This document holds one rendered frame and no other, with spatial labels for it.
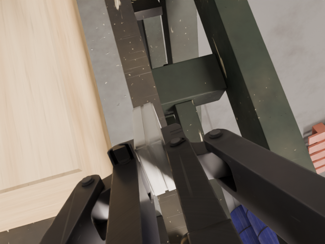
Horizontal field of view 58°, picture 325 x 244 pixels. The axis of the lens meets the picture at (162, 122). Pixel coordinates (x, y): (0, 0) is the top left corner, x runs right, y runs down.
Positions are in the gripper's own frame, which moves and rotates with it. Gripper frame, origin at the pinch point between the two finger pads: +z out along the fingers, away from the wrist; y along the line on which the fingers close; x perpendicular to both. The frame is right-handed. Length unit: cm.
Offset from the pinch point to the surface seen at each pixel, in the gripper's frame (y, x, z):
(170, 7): 13, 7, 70
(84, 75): -9.5, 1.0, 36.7
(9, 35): -20.4, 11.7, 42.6
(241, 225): 43, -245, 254
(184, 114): 5.4, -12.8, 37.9
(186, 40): 16, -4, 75
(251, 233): 49, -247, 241
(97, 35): -4.8, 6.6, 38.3
